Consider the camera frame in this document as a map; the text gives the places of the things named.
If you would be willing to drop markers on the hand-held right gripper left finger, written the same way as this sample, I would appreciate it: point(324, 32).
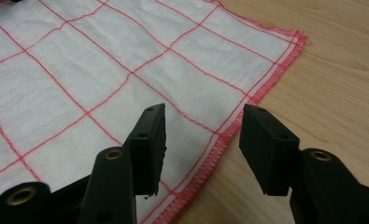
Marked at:
point(148, 149)

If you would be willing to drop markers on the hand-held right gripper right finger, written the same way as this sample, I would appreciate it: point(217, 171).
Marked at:
point(266, 152)

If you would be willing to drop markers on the white cloth with red grid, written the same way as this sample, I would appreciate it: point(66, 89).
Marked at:
point(110, 68)

